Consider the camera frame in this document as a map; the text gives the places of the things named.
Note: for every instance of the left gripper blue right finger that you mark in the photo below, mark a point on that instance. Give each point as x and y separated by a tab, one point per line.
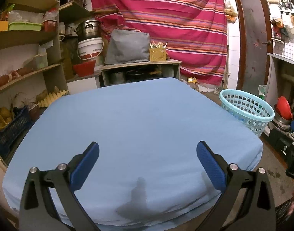
257	210

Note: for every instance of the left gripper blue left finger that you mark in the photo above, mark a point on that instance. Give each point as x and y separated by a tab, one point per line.
37	208

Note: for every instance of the light blue plastic basket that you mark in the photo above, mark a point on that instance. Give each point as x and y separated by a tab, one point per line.
250	110

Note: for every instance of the dark blue plastic crate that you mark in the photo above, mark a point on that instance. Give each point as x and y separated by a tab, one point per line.
10	133

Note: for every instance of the brown framed door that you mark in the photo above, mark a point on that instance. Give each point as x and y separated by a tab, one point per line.
255	43

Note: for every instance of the blue table cloth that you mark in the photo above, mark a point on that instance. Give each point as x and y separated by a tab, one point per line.
147	176

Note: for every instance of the cooking oil bottle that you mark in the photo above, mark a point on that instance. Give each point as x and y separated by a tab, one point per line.
192	82

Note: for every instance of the yellow egg tray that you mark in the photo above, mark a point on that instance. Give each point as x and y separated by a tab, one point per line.
52	97

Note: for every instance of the white small cabinet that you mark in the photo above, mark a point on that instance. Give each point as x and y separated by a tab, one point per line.
82	84

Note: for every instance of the red plastic bowl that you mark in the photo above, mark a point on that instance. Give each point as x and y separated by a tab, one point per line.
85	68

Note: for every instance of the grey low cabinet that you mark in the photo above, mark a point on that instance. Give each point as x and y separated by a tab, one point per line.
133	72

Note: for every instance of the yellow utensil holder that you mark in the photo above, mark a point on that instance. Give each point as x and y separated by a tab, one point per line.
158	52

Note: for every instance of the red striped curtain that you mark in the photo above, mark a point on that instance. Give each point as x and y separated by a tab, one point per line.
194	31

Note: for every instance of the white plastic bucket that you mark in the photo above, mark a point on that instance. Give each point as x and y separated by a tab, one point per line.
90	48

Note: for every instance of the grey fabric cover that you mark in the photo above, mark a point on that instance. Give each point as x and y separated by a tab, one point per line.
126	46

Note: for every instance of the green plastic tray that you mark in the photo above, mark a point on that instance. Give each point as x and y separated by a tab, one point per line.
21	26

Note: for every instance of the yellow plastic box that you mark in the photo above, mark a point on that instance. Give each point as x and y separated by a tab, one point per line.
4	25

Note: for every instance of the steel cooking pot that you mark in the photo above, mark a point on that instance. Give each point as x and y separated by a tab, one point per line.
88	29

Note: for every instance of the wooden wall shelf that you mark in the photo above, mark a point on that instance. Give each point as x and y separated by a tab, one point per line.
18	47

